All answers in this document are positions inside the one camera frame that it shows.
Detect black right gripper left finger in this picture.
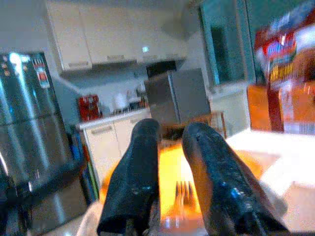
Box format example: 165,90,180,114
96,118,160,236

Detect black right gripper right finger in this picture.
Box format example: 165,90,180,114
182,122,289,236

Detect silver metal fork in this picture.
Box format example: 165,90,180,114
164,180,197,228

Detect white lower kitchen cabinets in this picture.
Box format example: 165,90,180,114
77,109,152,182

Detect white kitchen cabinets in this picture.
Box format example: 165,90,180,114
77,109,152,182
46,0,190,72

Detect orange placemat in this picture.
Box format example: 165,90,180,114
99,145,265,222

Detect red coffee machine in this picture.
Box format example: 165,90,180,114
78,94,103,122

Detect small grey refrigerator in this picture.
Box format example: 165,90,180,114
144,68,212,126

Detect orange box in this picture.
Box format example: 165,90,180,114
247,82,315,135

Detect black microwave oven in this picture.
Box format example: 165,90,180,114
146,60,177,79

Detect black glossy refrigerator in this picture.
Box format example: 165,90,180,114
0,51,87,197

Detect colourful snack box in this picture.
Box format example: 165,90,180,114
254,14,315,89

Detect white upper kitchen cabinets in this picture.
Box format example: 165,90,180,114
46,0,190,72

